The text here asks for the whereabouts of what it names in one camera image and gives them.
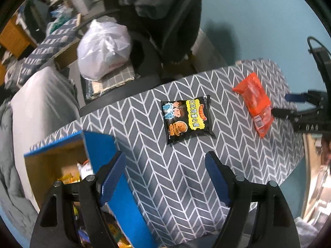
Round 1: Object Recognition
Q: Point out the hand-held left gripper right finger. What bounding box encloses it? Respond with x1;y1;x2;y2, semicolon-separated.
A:
204;150;302;248

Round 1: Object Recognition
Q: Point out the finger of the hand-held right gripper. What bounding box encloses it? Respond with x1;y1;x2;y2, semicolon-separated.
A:
270;107;311;121
284;90;324;104

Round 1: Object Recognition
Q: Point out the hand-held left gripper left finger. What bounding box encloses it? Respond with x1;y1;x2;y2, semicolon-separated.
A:
30;150;127;248

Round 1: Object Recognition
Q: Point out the blue cardboard box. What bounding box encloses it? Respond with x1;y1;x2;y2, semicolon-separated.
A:
23;130;158;248

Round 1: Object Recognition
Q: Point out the orange translucent snack packet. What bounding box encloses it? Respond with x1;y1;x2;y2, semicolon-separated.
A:
232;72;275;138

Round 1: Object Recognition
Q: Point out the long yellow snack packet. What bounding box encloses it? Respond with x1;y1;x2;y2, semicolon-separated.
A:
61;165;82;184

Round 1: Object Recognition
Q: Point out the black yellow-label snack packet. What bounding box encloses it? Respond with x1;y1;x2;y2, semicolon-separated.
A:
161;95;216;145

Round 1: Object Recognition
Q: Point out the wooden board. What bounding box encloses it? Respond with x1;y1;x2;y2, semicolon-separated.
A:
301;132;331;220

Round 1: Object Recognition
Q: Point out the grey chevron tablecloth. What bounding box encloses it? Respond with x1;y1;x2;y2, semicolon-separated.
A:
30;59;306;246

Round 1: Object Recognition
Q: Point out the black office chair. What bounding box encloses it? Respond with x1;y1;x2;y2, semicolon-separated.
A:
78;8;197;117

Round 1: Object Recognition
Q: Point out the grey checkered cushion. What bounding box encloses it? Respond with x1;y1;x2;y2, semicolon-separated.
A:
84;63;140;100

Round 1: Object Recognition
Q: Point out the light grey pillow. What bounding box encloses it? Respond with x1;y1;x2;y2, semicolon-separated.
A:
10;67;80;207

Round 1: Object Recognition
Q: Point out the grey puffy jacket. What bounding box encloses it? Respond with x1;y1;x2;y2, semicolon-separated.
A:
0;101;39;238

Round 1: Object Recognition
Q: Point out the white plastic bag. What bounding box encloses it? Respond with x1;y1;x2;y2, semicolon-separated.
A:
77;19;132;82

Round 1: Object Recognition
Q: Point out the black coat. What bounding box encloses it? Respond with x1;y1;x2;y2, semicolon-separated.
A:
100;0;210;64

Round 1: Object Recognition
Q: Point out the blue grey patterned cloth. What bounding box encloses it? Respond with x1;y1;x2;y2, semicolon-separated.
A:
19;15;81;78

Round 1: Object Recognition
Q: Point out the wooden cabinet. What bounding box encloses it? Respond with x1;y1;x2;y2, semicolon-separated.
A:
0;18;38;60

